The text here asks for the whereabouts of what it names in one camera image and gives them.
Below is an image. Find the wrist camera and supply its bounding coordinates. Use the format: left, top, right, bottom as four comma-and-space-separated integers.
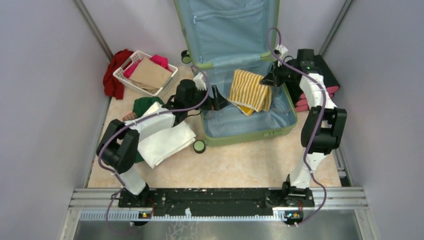
274, 44, 289, 66
192, 72, 208, 91

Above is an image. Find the left aluminium corner post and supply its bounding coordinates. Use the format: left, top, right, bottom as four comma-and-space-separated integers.
72, 0, 113, 61

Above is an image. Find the green garment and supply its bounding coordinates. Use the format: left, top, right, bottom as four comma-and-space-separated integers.
132, 96, 164, 165

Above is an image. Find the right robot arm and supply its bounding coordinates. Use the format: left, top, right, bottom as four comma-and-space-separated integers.
260, 45, 347, 200

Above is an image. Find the green hard-shell suitcase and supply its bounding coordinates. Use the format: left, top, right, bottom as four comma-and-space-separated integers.
174, 0, 298, 147

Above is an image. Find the black and pink storage stack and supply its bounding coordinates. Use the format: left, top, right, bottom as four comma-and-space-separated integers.
286, 54, 340, 113

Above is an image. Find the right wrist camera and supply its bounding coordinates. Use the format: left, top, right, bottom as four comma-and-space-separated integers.
274, 44, 289, 66

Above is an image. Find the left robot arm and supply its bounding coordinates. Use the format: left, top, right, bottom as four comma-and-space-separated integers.
96, 79, 230, 196

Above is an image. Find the tan folded cloth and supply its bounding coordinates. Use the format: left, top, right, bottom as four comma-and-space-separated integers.
129, 58, 172, 94

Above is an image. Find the white garment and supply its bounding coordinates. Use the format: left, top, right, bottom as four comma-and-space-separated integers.
137, 121, 196, 169

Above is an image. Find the right aluminium corner post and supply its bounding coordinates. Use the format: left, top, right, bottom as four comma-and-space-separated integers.
319, 0, 355, 56

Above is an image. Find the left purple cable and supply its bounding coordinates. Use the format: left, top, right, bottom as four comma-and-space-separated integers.
96, 64, 211, 234

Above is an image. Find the yellow patterned garment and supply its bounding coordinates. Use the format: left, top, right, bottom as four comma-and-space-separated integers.
227, 69, 272, 117

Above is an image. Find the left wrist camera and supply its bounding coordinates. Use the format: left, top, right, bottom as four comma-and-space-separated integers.
192, 72, 208, 91

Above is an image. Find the red cloth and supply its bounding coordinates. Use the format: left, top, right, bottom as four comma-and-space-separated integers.
102, 49, 134, 100

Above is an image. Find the white plastic basket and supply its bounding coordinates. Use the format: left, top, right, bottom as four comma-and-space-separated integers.
112, 50, 179, 98

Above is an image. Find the aluminium corner post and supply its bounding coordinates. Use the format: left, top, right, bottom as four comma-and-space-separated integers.
72, 0, 113, 61
319, 0, 355, 56

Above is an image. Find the pink plastic basket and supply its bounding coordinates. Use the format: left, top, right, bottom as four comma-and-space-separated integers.
122, 112, 137, 122

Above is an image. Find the magenta cloth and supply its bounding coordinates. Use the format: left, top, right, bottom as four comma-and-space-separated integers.
123, 54, 172, 78

